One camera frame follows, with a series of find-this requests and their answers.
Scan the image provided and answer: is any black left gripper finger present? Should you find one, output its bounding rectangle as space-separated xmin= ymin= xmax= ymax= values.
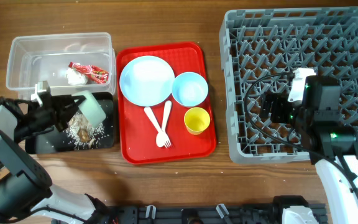
xmin=59 ymin=107 xmax=79 ymax=132
xmin=54 ymin=95 xmax=86 ymax=109

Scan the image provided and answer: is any white tissue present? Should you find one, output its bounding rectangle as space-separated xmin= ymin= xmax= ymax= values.
xmin=65 ymin=68 xmax=88 ymax=86

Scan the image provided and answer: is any red snack wrapper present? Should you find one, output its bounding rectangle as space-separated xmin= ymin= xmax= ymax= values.
xmin=68 ymin=62 xmax=109 ymax=84

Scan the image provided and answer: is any yellow plastic cup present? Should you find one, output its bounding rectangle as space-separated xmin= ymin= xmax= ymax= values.
xmin=184 ymin=107 xmax=211 ymax=135

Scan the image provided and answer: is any light blue bowl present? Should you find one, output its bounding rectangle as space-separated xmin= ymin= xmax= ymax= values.
xmin=172 ymin=72 xmax=209 ymax=108

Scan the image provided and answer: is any pale green bowl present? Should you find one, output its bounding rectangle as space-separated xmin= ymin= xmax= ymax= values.
xmin=72 ymin=90 xmax=106 ymax=128

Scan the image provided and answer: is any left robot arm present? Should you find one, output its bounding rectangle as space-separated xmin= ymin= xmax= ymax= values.
xmin=0 ymin=93 xmax=114 ymax=223

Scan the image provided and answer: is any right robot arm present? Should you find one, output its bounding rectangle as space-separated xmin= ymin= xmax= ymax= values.
xmin=260 ymin=76 xmax=358 ymax=223

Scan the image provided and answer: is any black food waste tray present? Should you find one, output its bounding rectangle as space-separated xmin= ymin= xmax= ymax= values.
xmin=25 ymin=92 xmax=115 ymax=154

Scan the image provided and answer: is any grey dishwasher rack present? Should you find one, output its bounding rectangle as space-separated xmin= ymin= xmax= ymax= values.
xmin=219 ymin=7 xmax=358 ymax=165

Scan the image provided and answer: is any clear plastic waste bin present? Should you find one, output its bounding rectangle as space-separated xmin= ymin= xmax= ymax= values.
xmin=6 ymin=32 xmax=116 ymax=100

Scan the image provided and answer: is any white rice pile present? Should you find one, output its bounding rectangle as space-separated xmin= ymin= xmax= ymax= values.
xmin=65 ymin=112 xmax=104 ymax=151

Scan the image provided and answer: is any brown dried mushroom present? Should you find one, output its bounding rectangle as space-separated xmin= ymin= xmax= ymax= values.
xmin=77 ymin=128 xmax=91 ymax=142

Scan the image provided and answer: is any red plastic tray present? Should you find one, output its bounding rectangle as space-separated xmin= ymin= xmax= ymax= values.
xmin=116 ymin=42 xmax=217 ymax=165

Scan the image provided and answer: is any light blue plate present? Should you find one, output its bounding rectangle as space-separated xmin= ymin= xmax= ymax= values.
xmin=119 ymin=55 xmax=175 ymax=107

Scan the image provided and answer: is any white plastic spoon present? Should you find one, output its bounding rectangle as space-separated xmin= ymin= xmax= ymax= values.
xmin=144 ymin=107 xmax=165 ymax=147

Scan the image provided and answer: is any white plastic fork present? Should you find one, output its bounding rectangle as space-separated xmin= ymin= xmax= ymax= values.
xmin=162 ymin=100 xmax=172 ymax=148

